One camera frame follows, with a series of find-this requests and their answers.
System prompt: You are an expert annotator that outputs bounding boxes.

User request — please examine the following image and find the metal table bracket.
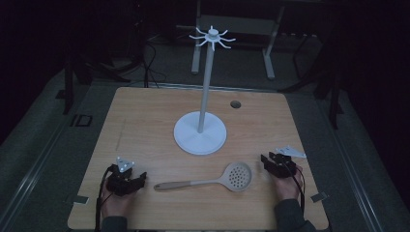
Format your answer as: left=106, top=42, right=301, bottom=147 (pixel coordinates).
left=310, top=191, right=329, bottom=204
left=71, top=194, right=90, bottom=206

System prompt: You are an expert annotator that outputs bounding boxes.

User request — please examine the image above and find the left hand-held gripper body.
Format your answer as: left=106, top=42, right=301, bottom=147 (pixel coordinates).
left=105, top=157, right=142, bottom=197

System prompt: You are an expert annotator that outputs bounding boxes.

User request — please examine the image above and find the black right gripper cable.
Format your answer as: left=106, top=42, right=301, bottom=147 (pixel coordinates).
left=288, top=163, right=307, bottom=214

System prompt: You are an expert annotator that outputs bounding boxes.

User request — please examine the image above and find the person's left hand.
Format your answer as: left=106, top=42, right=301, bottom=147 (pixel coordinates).
left=101, top=187, right=136, bottom=219

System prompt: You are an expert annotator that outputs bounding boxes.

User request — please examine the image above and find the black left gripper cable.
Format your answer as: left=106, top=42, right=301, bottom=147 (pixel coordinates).
left=94, top=163, right=117, bottom=231

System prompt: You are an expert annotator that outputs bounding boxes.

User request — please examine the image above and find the person's right hand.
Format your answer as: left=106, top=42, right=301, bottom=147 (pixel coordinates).
left=272, top=164, right=305, bottom=201

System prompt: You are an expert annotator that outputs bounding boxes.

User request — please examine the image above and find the black floor socket box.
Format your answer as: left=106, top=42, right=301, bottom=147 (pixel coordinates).
left=70, top=113, right=94, bottom=128

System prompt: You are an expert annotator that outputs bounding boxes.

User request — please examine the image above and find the white utensil stand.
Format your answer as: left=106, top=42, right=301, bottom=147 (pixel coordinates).
left=173, top=25, right=237, bottom=157

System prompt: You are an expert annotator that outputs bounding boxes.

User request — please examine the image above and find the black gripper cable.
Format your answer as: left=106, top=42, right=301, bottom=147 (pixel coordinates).
left=288, top=163, right=307, bottom=214
left=94, top=163, right=117, bottom=231

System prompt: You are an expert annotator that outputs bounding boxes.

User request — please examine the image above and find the black stand with cables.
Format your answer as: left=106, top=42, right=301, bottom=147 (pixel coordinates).
left=64, top=0, right=168, bottom=115

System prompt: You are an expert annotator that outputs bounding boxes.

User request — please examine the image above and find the black metal stand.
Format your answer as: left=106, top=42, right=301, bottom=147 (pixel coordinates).
left=278, top=18, right=344, bottom=131

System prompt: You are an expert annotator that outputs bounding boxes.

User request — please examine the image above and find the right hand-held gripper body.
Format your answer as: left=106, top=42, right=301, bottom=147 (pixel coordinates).
left=264, top=145, right=308, bottom=179

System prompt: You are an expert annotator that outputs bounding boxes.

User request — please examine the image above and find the grey metal desk frame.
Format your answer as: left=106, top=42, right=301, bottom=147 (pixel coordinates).
left=190, top=0, right=288, bottom=81

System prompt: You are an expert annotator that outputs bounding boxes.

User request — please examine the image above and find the grey slotted spoon wooden handle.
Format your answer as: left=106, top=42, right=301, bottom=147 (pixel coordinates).
left=153, top=161, right=253, bottom=193

